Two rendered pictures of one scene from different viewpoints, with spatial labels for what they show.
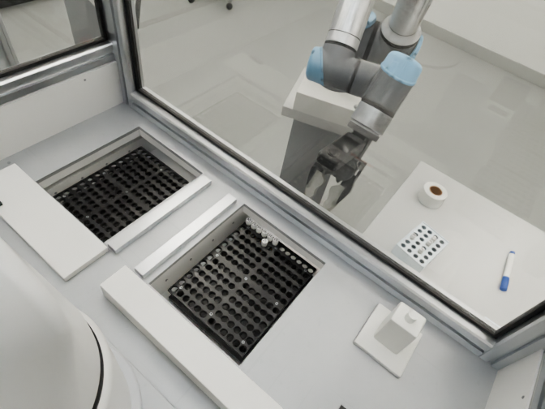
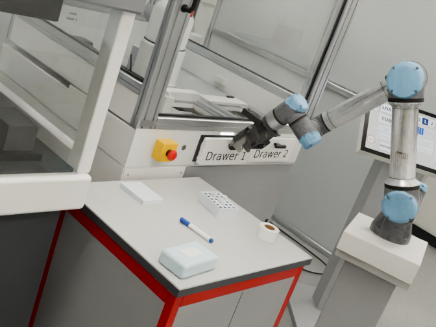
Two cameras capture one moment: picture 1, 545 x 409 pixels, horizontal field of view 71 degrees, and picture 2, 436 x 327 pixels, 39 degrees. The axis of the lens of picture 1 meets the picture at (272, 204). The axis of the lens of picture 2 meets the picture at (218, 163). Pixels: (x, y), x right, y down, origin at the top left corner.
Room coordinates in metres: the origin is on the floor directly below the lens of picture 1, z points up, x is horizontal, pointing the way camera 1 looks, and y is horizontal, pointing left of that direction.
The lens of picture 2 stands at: (0.93, -2.35, 1.56)
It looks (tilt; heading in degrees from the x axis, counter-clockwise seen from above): 18 degrees down; 101
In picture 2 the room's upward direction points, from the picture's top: 20 degrees clockwise
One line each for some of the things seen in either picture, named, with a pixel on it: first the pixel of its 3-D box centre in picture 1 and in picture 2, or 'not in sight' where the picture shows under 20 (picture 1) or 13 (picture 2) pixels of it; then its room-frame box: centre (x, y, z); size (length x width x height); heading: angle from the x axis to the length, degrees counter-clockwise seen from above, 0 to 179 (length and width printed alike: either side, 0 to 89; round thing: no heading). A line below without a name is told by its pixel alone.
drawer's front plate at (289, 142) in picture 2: not in sight; (271, 149); (0.66, 0.21, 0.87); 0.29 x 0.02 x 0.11; 62
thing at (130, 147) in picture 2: not in sight; (156, 102); (0.10, 0.19, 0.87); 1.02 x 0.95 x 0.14; 62
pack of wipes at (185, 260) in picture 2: not in sight; (189, 259); (0.67, -0.86, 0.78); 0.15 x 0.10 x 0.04; 67
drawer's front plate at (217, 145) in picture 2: not in sight; (226, 151); (0.53, -0.08, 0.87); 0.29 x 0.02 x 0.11; 62
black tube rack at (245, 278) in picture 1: (244, 286); not in sight; (0.35, 0.02, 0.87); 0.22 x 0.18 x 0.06; 152
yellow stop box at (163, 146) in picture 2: not in sight; (165, 150); (0.37, -0.37, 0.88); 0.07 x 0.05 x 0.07; 62
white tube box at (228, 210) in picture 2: not in sight; (218, 204); (0.62, -0.39, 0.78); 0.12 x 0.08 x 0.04; 142
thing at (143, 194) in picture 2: not in sight; (141, 193); (0.39, -0.55, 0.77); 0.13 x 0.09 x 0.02; 152
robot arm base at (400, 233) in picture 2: not in sight; (394, 222); (1.22, -0.11, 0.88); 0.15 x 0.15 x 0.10
